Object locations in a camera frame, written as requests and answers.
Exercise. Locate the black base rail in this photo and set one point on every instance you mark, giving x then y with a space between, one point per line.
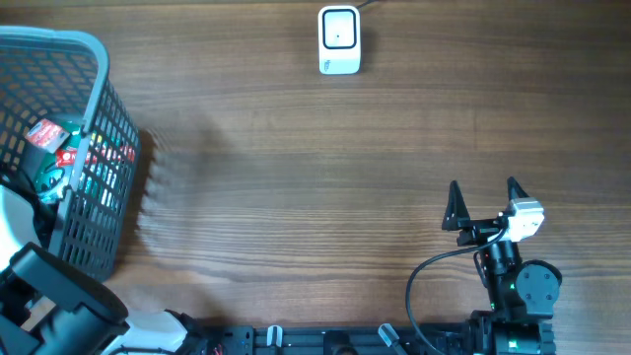
446 338

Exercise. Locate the red Nescafe stick sachet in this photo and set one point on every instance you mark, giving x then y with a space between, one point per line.
67 157

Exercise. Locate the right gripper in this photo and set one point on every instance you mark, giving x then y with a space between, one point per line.
456 212

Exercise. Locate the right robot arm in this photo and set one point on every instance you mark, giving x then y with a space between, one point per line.
521 293

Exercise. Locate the grey plastic mesh basket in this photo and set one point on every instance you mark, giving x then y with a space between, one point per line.
45 73

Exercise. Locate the green gloves package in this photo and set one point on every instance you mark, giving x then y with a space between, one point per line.
50 182

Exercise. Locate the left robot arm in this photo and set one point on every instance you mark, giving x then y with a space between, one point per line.
50 307

